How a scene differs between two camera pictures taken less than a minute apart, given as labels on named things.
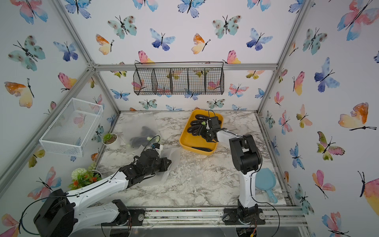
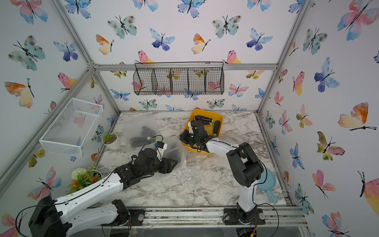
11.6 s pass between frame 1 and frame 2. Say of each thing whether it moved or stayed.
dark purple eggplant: stayed
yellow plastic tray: stayed
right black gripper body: moved
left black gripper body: stayed
